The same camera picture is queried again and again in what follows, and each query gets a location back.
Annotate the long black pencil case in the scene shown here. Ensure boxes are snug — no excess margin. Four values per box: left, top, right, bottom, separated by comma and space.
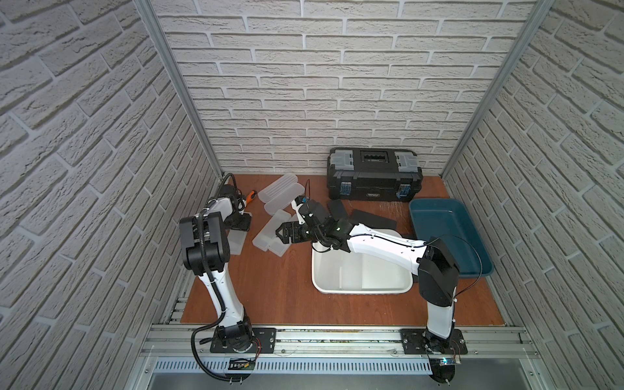
328, 199, 349, 220

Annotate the small translucent pencil case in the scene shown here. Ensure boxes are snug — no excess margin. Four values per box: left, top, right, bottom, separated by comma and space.
227, 229, 248, 256

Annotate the black plastic toolbox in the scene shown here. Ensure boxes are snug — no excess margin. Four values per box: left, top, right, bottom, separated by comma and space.
327, 147, 423, 202

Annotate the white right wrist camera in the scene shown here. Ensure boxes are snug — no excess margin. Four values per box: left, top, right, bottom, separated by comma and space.
291, 195, 313, 224

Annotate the orange handled screwdriver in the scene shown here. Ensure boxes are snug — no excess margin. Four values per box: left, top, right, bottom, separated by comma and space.
245, 190, 258, 206

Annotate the flat black pencil case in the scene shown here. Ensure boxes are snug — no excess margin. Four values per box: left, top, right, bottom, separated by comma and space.
349, 210, 397, 231

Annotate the white plastic storage box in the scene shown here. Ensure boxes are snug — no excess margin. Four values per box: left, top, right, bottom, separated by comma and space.
312, 224, 426, 295

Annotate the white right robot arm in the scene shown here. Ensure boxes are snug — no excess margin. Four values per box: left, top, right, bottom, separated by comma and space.
276, 214, 460, 341

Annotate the teal plastic storage tray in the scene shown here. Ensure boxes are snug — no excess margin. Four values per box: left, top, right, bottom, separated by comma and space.
409, 198, 494, 279

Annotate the smooth translucent pencil case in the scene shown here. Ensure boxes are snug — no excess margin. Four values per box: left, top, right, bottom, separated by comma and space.
264, 183, 305, 215

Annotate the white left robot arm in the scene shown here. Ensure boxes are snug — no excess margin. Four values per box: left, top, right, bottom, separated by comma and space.
178, 183, 253, 345

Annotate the ribbed translucent pencil case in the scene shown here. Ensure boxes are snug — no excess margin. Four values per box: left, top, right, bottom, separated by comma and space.
258, 173, 298, 203

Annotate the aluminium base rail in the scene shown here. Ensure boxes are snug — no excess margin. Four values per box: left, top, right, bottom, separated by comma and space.
140, 325, 540, 380

